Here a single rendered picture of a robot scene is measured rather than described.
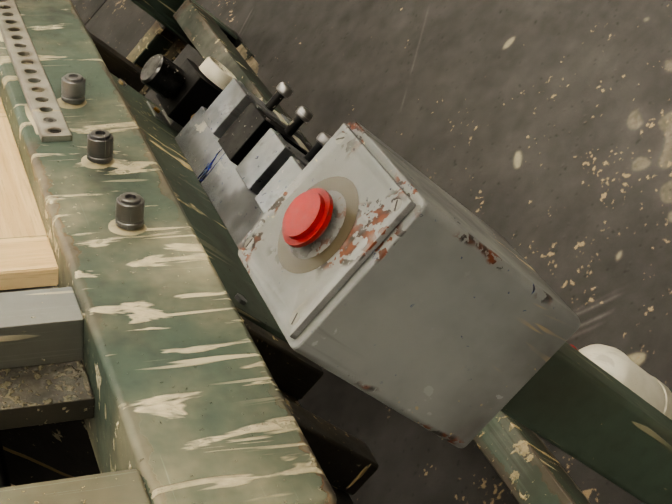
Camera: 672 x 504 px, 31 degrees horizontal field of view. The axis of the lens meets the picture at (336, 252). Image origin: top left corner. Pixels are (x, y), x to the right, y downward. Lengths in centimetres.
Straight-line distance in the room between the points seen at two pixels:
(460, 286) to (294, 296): 10
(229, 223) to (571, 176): 92
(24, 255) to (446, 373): 46
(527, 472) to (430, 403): 78
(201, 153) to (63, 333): 39
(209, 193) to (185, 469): 49
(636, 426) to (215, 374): 32
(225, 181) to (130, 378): 39
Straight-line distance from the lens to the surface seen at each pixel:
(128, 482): 81
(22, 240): 112
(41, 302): 100
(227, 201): 122
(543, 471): 155
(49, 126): 125
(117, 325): 95
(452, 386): 79
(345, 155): 77
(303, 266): 74
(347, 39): 268
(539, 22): 228
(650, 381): 165
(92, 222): 109
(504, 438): 160
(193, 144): 133
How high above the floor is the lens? 136
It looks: 36 degrees down
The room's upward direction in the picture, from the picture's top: 56 degrees counter-clockwise
